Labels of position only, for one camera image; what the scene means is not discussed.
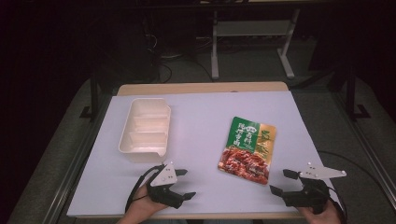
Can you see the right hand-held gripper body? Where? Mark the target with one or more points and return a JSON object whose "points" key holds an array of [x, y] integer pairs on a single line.
{"points": [[311, 194]]}

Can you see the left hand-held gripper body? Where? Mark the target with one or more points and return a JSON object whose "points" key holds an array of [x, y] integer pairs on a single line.
{"points": [[165, 177]]}

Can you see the person's right hand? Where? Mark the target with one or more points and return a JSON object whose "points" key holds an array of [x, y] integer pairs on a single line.
{"points": [[323, 217]]}

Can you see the person's left hand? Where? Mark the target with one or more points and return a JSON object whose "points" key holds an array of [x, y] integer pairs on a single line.
{"points": [[141, 205]]}

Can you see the white table mat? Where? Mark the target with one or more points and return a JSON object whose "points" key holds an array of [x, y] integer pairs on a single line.
{"points": [[199, 140]]}

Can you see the green and red food packet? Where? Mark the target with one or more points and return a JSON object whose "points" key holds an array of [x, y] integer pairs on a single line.
{"points": [[249, 149]]}

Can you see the white divided plastic container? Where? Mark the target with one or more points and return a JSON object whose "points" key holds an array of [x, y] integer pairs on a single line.
{"points": [[146, 130]]}

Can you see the wooden table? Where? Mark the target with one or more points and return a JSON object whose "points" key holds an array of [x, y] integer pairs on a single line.
{"points": [[202, 87]]}

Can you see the black metal stand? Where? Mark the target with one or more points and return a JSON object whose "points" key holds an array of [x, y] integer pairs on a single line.
{"points": [[351, 96], [94, 99]]}

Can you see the metal floor rail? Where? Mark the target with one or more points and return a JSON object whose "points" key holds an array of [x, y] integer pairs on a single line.
{"points": [[367, 143], [74, 161]]}

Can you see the white metal desk frame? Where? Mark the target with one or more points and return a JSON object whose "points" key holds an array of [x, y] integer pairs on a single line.
{"points": [[249, 28]]}

